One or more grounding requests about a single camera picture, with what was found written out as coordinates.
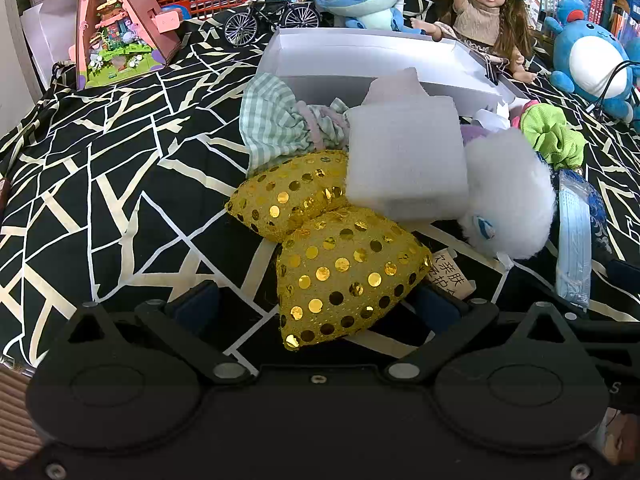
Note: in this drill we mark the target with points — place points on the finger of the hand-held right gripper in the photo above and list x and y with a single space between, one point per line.
607 335

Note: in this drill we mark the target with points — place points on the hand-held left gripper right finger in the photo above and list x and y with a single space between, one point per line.
436 310

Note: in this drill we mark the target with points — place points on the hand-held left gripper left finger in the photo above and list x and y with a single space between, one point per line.
196 307

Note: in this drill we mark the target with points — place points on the gold sequined bow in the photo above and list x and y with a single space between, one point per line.
340 270

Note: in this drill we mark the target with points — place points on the white fluffy plush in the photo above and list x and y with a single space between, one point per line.
505 185

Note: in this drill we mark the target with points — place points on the white foam block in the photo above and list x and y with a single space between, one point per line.
407 155

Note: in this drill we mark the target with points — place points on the white cardboard box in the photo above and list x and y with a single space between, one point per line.
360 55

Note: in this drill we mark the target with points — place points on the person's right hand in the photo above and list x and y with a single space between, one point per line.
625 437

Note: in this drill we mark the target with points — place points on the printed paper tag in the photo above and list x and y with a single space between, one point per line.
450 272

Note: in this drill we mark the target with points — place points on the blue face mask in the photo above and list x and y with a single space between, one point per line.
572 240

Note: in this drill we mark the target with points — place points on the black white patterned blanket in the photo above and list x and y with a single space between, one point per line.
125 160

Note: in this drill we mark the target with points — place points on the black binder clip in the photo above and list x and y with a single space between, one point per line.
495 72

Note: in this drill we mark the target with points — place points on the round blue mouse plush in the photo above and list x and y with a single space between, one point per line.
592 65

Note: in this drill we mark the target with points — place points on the pink triangular house model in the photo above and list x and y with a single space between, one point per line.
122 25

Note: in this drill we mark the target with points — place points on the miniature black bicycle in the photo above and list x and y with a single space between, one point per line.
272 15

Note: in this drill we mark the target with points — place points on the long-haired baby doll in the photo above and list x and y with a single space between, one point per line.
482 10

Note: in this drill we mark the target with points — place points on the white paper sheet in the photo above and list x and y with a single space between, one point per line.
47 40

